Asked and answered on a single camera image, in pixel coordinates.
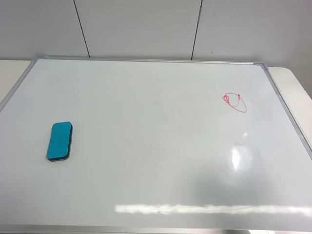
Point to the blue whiteboard eraser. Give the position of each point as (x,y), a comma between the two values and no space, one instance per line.
(60,141)

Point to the red marker scribble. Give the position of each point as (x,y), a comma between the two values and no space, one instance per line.
(235,101)

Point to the white whiteboard with aluminium frame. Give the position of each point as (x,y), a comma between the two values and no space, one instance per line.
(154,149)

